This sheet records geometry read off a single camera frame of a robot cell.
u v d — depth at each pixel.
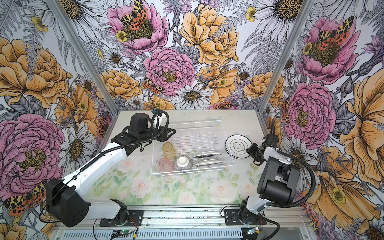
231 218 0.74
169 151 0.87
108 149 0.51
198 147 0.97
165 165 0.89
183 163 0.85
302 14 0.74
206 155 0.88
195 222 0.74
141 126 0.61
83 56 0.89
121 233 0.71
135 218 0.74
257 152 0.80
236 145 0.99
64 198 0.39
